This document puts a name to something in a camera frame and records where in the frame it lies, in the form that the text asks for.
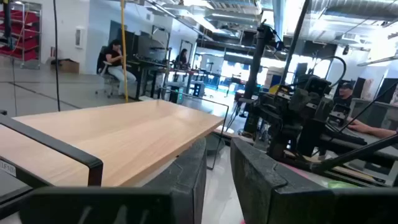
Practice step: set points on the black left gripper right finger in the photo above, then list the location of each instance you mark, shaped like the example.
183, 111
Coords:
280, 199

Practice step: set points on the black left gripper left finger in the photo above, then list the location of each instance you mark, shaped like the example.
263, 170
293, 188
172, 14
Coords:
180, 186

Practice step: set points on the person's forearm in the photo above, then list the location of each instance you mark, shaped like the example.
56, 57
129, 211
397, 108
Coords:
373, 130

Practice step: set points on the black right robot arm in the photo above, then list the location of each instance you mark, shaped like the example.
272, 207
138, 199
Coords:
342, 140

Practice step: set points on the person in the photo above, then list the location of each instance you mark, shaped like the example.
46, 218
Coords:
344, 95
182, 57
116, 65

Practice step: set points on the black stand pole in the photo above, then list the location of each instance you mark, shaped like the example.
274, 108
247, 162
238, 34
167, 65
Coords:
256, 68

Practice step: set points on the green plate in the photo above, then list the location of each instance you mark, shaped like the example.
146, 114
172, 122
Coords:
342, 184

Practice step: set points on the black desk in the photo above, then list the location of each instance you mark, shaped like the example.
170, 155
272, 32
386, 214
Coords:
146, 67

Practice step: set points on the office chair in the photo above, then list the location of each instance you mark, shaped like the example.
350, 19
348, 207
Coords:
104, 74

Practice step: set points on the cardboard box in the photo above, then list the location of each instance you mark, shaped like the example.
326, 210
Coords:
66, 66

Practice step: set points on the metal rack with red bins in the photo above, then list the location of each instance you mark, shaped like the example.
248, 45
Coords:
21, 34

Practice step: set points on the black slanted frame rod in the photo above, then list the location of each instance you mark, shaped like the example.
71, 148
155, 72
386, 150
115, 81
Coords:
293, 40

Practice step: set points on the white wall dispenser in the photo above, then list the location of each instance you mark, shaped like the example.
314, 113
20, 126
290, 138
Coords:
79, 37

